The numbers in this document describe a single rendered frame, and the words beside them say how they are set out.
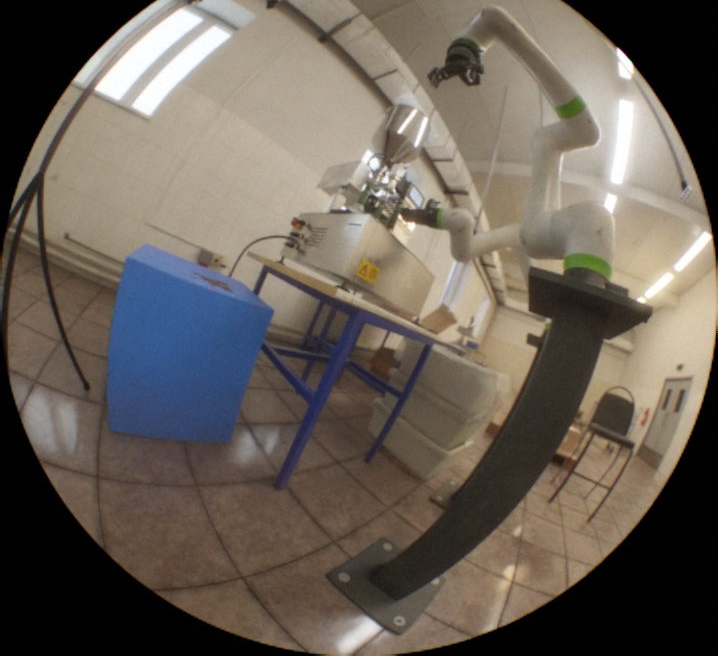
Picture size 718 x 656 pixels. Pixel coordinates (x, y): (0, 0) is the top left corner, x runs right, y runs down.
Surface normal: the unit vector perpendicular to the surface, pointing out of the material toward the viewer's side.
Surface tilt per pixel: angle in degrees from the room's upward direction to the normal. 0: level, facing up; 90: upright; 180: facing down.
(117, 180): 90
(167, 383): 90
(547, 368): 90
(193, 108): 90
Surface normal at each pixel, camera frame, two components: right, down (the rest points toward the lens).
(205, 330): 0.67, 0.28
